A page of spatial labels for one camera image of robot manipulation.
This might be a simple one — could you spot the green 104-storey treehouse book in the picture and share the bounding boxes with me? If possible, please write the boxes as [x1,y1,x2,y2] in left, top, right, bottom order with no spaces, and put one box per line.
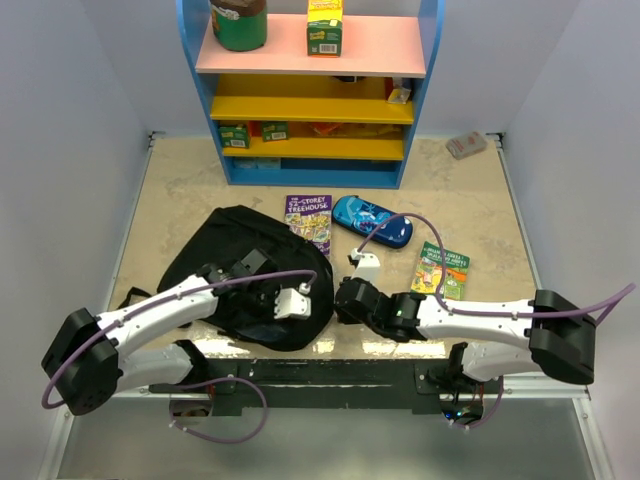
[411,241,471,300]

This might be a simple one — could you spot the black backpack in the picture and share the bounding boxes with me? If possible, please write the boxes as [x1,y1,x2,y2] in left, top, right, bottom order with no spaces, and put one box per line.
[117,204,335,354]

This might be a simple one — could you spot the purple 52-storey treehouse book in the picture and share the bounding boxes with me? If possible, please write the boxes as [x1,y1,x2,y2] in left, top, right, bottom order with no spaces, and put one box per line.
[284,195,333,257]

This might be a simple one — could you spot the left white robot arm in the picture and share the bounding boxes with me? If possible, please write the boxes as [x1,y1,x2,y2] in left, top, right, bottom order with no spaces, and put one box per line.
[41,250,281,416]

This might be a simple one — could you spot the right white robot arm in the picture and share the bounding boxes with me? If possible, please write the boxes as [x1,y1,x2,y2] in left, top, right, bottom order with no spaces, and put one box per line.
[334,278,596,393]

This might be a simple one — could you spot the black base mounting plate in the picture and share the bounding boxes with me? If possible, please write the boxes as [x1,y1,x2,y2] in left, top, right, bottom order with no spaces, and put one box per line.
[148,357,505,417]

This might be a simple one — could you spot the blue shark pencil case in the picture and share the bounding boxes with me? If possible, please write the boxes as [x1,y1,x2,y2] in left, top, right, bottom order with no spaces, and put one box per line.
[331,195,413,249]

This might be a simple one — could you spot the left small green box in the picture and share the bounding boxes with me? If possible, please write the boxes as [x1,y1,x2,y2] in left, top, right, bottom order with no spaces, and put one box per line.
[218,123,251,149]

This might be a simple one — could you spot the small green box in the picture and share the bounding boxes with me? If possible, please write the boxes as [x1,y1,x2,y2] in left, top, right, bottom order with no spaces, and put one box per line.
[218,123,251,149]
[261,121,290,142]

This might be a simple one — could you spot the right small green box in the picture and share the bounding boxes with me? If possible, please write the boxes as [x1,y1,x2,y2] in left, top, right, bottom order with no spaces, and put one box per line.
[261,121,290,142]

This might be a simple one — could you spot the orange yellow snack packets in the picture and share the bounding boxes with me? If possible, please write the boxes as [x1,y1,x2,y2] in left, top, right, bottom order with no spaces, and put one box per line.
[307,122,403,138]

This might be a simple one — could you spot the blue shelf unit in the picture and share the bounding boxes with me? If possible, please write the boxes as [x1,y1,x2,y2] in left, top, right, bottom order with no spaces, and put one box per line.
[175,1,445,189]

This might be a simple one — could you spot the grey red packet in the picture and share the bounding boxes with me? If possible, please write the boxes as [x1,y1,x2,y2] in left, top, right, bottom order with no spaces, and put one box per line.
[445,131,488,160]

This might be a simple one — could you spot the green cylindrical canister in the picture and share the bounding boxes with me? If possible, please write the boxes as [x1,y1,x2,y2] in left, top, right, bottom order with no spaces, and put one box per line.
[209,0,268,52]

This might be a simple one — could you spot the yellow green carton box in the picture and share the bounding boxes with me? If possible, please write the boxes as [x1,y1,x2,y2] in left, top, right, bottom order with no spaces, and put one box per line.
[306,0,344,57]

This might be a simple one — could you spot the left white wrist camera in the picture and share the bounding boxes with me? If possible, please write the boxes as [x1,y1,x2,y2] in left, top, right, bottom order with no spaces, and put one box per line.
[273,283,311,320]

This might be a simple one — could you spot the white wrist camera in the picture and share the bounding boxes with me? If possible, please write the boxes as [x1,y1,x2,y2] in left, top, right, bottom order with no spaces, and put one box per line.
[348,249,381,284]
[273,283,311,320]

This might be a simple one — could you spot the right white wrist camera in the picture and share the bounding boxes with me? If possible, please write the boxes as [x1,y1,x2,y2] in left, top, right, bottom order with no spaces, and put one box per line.
[348,249,381,284]

